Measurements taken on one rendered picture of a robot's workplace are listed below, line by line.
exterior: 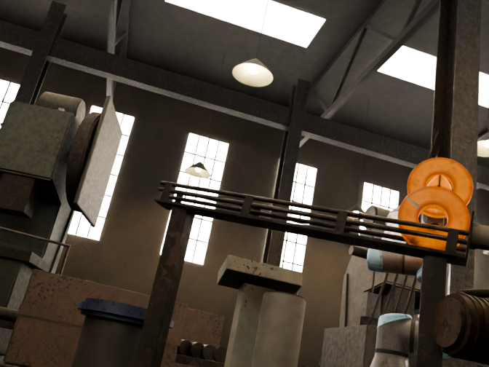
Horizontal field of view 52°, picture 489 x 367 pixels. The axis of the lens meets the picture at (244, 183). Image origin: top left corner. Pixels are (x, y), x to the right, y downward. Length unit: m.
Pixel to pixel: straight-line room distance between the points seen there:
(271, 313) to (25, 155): 4.80
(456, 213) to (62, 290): 2.35
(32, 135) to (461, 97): 4.39
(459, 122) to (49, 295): 3.64
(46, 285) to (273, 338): 1.94
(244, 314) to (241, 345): 0.09
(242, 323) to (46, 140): 4.64
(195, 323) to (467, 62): 3.51
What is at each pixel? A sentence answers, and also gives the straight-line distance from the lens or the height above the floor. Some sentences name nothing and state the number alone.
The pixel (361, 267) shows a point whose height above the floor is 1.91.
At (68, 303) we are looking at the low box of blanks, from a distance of 3.10.
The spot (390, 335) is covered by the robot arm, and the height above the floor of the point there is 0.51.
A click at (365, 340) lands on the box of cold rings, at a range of 4.29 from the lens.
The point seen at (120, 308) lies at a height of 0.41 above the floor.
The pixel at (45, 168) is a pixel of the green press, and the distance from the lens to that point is 5.81.
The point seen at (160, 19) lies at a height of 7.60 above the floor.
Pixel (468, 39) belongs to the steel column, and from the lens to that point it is 5.48.
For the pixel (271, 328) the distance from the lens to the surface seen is 1.38.
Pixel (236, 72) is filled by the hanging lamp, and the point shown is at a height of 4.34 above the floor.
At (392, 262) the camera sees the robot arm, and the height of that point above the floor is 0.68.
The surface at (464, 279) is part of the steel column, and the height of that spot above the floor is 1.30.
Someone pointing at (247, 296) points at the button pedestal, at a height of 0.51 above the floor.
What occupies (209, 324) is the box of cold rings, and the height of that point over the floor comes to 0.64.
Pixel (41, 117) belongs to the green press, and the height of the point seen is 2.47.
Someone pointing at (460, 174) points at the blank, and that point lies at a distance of 1.37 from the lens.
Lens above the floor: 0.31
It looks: 20 degrees up
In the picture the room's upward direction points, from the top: 11 degrees clockwise
